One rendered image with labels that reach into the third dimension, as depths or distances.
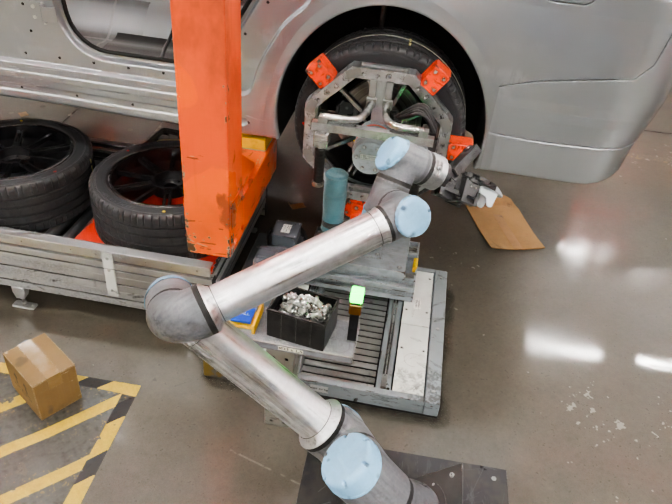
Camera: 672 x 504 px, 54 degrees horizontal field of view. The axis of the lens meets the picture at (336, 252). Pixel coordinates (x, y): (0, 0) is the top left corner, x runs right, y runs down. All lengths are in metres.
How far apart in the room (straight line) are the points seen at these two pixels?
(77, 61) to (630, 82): 2.07
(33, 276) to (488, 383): 1.90
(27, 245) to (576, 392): 2.27
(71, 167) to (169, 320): 1.68
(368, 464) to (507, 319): 1.62
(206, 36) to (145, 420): 1.37
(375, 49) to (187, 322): 1.37
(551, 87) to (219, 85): 1.16
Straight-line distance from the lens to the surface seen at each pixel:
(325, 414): 1.73
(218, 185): 2.20
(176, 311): 1.41
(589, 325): 3.22
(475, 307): 3.10
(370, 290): 2.88
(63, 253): 2.79
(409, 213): 1.46
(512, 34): 2.41
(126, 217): 2.68
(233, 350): 1.58
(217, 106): 2.07
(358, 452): 1.62
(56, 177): 2.97
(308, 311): 2.10
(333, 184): 2.43
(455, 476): 1.79
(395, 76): 2.36
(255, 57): 2.57
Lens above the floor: 1.95
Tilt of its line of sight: 36 degrees down
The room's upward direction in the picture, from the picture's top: 5 degrees clockwise
